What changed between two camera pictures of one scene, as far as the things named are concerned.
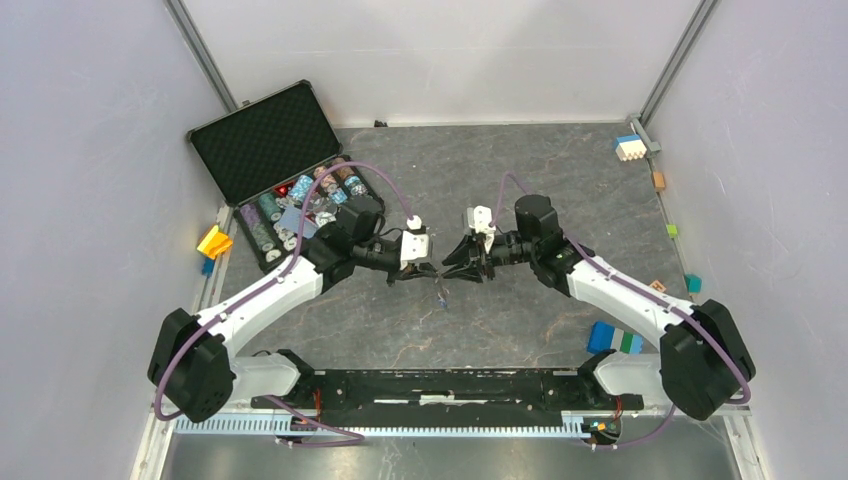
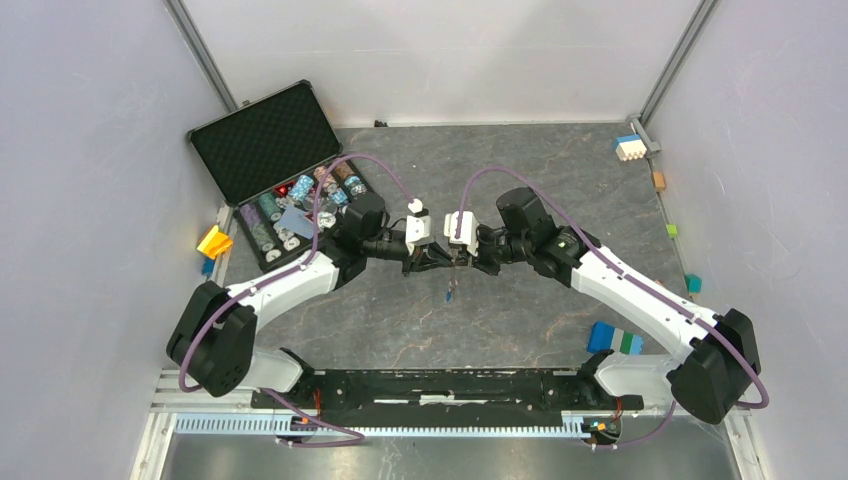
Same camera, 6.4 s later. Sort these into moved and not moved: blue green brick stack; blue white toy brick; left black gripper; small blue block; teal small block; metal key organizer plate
Moved: metal key organizer plate; left black gripper
Not moved: blue green brick stack; blue white toy brick; teal small block; small blue block
